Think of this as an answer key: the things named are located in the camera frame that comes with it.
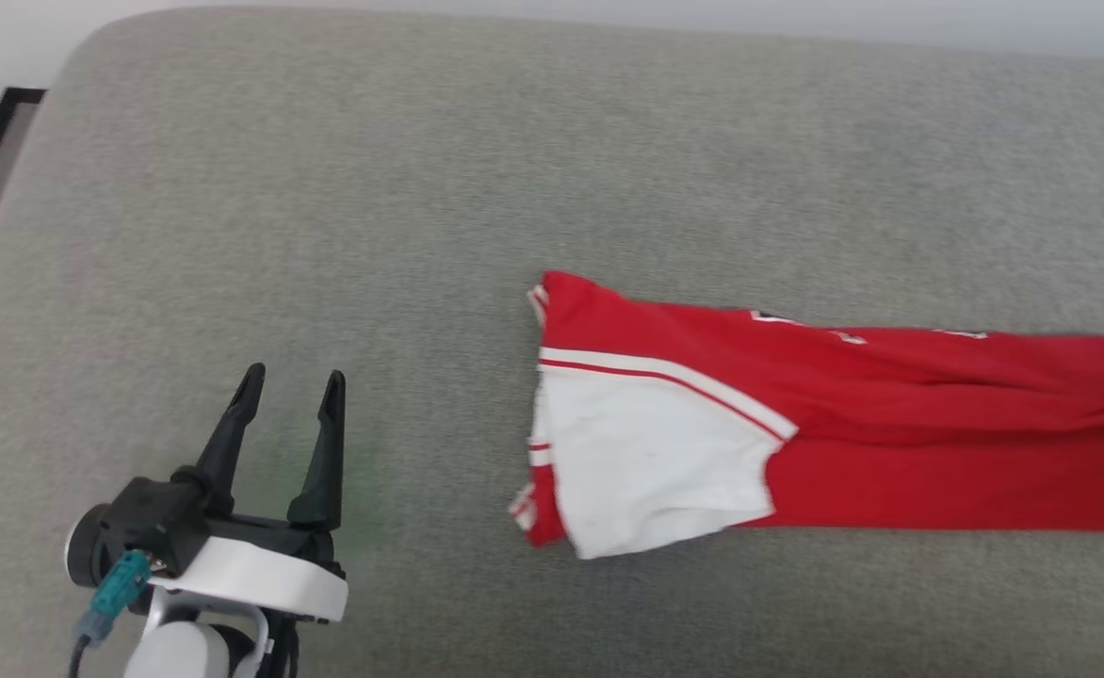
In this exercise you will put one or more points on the teal left camera connector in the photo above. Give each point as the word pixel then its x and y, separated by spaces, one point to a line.
pixel 117 589

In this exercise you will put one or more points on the black round wrist housing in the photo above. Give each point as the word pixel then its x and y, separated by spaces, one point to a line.
pixel 86 546

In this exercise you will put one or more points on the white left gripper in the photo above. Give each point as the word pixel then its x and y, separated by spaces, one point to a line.
pixel 269 574

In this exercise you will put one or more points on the red and white basketball jersey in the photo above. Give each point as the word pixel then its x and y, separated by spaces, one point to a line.
pixel 891 424

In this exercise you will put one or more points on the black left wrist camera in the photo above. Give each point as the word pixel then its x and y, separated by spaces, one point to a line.
pixel 156 518

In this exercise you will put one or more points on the grey fabric sofa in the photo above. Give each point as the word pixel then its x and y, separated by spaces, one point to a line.
pixel 420 188

